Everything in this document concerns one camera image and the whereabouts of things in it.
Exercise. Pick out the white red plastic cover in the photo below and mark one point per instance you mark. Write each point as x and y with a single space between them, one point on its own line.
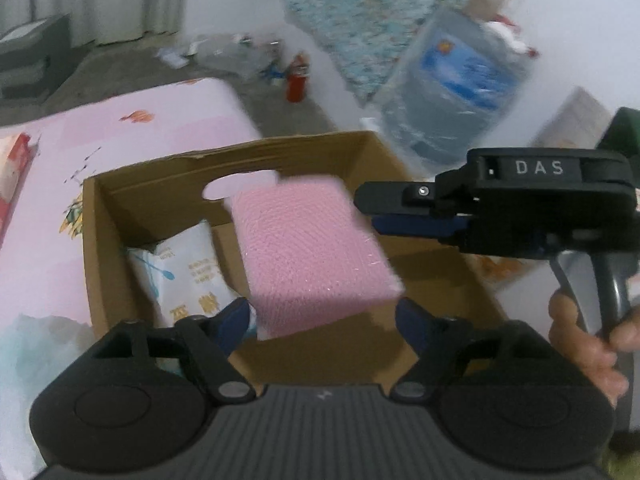
510 35

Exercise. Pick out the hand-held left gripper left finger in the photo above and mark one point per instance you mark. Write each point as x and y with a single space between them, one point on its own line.
232 320

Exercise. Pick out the white cotton swab pack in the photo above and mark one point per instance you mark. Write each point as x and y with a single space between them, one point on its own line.
190 270

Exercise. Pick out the blue water jug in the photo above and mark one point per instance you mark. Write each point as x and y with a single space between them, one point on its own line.
450 75

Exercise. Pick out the clear plastic bag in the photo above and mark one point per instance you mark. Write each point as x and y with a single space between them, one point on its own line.
230 52

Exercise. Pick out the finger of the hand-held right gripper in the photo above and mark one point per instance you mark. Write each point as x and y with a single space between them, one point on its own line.
390 197
415 227

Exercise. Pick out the brown cardboard box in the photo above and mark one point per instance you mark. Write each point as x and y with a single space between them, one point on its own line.
125 200

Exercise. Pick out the white paper scrap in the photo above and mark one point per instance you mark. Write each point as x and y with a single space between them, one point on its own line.
172 56

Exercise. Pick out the teal patterned foam mat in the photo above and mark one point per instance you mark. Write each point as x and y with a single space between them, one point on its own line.
360 10

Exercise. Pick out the pink bubble wrap pack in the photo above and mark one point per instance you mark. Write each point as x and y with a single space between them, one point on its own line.
310 245

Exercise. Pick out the red white tissue packet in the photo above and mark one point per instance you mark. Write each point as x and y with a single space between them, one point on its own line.
12 185

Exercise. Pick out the white plastic bag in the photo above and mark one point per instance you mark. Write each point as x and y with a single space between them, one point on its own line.
30 360

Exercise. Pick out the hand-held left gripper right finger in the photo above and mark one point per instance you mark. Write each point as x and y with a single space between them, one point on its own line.
412 325

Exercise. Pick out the person's right hand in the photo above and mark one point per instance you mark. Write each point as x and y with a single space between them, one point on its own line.
585 355

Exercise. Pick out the dark green cloth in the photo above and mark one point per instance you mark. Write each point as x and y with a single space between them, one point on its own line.
625 130

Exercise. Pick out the red fire extinguisher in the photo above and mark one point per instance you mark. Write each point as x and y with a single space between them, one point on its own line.
296 82

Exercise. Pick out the pink printed bed sheet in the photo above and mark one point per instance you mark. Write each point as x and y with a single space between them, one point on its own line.
150 150

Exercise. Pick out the grey printer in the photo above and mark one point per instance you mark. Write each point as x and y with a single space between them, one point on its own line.
30 55

